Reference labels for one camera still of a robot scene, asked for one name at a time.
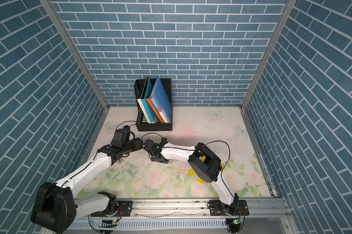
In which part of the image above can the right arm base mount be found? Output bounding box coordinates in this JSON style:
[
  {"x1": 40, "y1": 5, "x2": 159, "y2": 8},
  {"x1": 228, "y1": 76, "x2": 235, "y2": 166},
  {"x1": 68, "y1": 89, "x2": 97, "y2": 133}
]
[{"x1": 207, "y1": 200, "x2": 249, "y2": 216}]

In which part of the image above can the orange book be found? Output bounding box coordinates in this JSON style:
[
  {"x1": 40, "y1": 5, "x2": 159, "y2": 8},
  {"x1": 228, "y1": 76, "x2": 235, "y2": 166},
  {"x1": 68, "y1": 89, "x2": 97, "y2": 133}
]
[{"x1": 146, "y1": 98, "x2": 165, "y2": 123}]

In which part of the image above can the black mesh file holder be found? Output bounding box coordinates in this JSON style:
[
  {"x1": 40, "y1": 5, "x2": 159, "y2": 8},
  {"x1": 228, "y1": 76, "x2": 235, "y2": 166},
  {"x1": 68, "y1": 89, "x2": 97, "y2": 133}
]
[{"x1": 134, "y1": 78, "x2": 173, "y2": 131}]

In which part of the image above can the lime yellow block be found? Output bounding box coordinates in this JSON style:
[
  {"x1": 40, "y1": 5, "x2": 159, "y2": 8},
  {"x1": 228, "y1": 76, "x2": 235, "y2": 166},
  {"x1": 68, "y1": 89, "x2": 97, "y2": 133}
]
[{"x1": 188, "y1": 169, "x2": 195, "y2": 176}]

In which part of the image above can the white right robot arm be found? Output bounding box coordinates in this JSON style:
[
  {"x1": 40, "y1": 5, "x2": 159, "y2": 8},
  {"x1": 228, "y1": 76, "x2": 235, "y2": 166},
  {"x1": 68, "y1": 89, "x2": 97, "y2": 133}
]
[{"x1": 142, "y1": 138, "x2": 239, "y2": 210}]

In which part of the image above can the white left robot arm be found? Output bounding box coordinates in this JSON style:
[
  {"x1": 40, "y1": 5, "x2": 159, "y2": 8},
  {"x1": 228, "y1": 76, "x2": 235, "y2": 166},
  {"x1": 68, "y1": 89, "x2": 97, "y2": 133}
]
[{"x1": 30, "y1": 126, "x2": 142, "y2": 233}]

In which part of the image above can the white book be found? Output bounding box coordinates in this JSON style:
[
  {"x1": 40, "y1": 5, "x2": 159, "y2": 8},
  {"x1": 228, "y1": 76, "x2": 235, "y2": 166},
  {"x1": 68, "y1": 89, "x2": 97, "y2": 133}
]
[{"x1": 137, "y1": 77, "x2": 151, "y2": 123}]

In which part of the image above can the blue folder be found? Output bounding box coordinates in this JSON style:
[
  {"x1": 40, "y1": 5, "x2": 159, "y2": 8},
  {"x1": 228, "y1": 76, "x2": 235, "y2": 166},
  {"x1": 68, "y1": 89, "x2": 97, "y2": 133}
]
[{"x1": 149, "y1": 77, "x2": 172, "y2": 123}]

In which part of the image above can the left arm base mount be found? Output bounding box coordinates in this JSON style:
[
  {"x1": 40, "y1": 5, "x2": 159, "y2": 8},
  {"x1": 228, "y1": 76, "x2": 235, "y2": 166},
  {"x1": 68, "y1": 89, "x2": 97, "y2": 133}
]
[{"x1": 90, "y1": 200, "x2": 133, "y2": 218}]

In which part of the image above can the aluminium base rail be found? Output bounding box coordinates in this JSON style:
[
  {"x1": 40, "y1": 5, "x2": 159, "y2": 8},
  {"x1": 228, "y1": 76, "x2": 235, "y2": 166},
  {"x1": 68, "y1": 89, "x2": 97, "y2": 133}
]
[{"x1": 73, "y1": 197, "x2": 291, "y2": 220}]

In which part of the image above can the teal book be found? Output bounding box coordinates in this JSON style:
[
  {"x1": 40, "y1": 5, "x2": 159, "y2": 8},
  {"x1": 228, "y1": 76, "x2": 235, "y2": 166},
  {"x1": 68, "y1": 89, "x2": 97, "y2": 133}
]
[{"x1": 143, "y1": 79, "x2": 157, "y2": 123}]

